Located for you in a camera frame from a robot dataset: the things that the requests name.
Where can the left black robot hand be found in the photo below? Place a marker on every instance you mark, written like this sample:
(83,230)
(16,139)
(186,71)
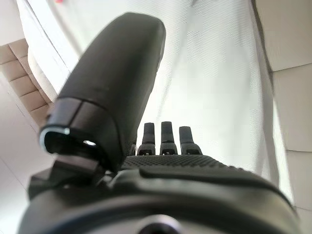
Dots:
(117,73)

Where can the brown tufted headboard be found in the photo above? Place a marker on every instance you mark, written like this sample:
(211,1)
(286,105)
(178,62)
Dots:
(22,83)

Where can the white table cloth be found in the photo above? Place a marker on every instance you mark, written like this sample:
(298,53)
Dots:
(214,73)

